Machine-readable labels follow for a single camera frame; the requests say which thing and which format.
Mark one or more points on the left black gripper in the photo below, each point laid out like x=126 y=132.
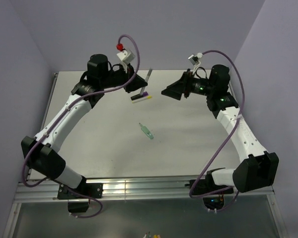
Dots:
x=137 y=83

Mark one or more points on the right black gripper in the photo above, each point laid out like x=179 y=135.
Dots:
x=183 y=86

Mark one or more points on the black purple marker pen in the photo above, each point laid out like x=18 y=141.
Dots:
x=137 y=96

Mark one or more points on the grey pen cap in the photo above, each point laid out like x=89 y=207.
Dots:
x=148 y=74

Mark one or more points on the white yellow-tip pen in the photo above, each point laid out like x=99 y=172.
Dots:
x=139 y=100

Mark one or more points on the green translucent marker pen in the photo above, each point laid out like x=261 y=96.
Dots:
x=146 y=131

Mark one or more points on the white grey-tip pen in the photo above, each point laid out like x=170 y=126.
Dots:
x=142 y=91

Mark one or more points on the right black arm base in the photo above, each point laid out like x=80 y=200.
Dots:
x=215 y=202

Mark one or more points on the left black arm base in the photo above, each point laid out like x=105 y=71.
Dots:
x=80 y=201

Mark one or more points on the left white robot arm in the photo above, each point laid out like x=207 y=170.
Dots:
x=41 y=151

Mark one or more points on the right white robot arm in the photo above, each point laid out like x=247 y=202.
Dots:
x=258 y=167

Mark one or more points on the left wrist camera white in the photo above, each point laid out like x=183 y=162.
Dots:
x=125 y=57

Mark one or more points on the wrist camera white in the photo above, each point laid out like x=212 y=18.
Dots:
x=125 y=57
x=195 y=60

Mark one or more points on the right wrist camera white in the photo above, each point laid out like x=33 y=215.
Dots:
x=195 y=60

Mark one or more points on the aluminium rail frame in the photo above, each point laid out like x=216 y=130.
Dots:
x=144 y=180

